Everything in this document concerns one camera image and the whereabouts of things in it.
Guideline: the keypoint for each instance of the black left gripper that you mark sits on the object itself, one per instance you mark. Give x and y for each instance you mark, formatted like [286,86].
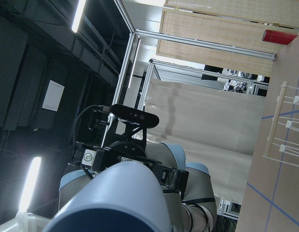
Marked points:
[98,159]

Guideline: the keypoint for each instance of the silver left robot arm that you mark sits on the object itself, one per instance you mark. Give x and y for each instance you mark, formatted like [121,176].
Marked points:
[197,211]

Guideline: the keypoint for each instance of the red cylinder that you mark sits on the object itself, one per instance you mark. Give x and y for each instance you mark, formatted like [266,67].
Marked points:
[278,37]

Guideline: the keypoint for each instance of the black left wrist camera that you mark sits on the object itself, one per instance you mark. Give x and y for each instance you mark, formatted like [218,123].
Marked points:
[134,116]

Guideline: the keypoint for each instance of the white wire cup holder rack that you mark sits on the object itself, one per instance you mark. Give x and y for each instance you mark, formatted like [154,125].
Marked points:
[278,147]

